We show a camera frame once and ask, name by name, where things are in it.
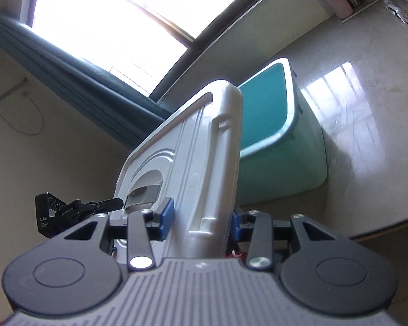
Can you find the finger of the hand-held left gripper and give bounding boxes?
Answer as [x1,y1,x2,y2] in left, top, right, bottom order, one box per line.
[93,198,123,214]

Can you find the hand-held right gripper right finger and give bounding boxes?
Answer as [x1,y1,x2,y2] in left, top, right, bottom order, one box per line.
[232,209,354,272]

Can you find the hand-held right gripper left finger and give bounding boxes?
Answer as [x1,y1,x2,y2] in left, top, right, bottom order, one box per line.
[63,198,175,272]

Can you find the grey plastic bin lid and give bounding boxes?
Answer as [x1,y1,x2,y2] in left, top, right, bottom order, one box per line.
[114,79,243,265]

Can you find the teal plastic storage bin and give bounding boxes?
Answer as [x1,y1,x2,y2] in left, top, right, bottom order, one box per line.
[236,58,328,206]

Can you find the blue curtain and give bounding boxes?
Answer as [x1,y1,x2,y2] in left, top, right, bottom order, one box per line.
[0,10,171,150]

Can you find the bright window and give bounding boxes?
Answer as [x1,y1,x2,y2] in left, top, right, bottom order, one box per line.
[20,0,283,106]

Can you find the white snack packet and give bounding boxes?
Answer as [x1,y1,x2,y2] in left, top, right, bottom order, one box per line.
[382,0,408,26]

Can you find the thin wall cable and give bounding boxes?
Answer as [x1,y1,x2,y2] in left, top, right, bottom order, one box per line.
[0,78,44,136]

